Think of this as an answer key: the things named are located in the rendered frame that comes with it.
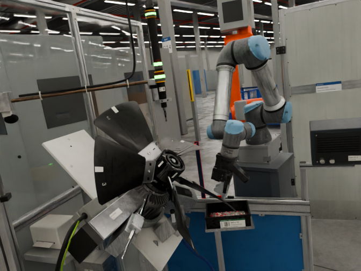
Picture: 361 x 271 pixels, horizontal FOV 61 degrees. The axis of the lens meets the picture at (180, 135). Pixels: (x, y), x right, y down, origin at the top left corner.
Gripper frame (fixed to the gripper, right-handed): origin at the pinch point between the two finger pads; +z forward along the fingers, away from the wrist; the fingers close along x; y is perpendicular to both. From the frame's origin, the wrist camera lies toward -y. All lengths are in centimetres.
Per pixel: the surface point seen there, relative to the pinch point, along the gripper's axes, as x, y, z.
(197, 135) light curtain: -537, 159, 136
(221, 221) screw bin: -3.0, -0.4, 14.0
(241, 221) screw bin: -5.3, -9.2, 12.0
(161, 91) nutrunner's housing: 9, 33, -43
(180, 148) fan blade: -3.3, 25.4, -16.2
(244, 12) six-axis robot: -370, 75, -121
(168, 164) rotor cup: 22.9, 20.5, -18.2
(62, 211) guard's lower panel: 6, 84, 33
